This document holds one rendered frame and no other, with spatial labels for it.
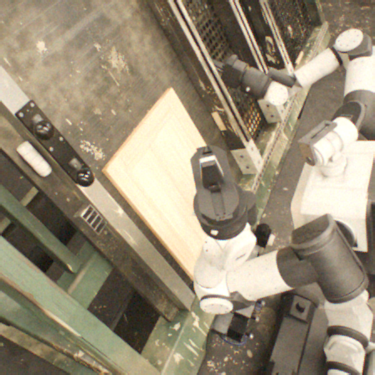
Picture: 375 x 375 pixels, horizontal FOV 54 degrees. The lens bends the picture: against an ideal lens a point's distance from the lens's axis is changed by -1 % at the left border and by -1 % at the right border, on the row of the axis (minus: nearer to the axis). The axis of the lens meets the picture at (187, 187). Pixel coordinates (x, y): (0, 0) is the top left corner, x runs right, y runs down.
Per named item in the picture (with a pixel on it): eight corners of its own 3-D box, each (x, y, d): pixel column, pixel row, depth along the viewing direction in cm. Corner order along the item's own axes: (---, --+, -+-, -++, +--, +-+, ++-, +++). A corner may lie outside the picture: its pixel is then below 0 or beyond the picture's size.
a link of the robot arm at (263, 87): (251, 95, 132) (280, 109, 131) (249, 97, 122) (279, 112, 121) (266, 64, 127) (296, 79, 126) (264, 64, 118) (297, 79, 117)
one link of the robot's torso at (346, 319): (372, 315, 144) (387, 247, 112) (366, 360, 134) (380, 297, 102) (331, 305, 151) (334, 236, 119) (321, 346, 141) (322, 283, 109)
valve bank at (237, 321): (242, 367, 132) (250, 348, 113) (205, 350, 136) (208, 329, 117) (280, 254, 160) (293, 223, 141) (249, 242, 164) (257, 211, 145)
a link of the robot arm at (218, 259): (205, 212, 69) (195, 247, 80) (233, 249, 65) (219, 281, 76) (233, 199, 72) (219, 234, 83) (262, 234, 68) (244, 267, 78)
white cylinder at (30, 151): (13, 151, 77) (39, 177, 81) (20, 149, 75) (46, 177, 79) (23, 141, 79) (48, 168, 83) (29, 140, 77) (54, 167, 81)
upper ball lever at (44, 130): (35, 133, 78) (44, 146, 66) (23, 119, 76) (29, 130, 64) (50, 122, 78) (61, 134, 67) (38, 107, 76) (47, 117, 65)
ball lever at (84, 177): (72, 174, 84) (85, 193, 73) (61, 161, 82) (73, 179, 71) (85, 164, 85) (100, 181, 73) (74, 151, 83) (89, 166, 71)
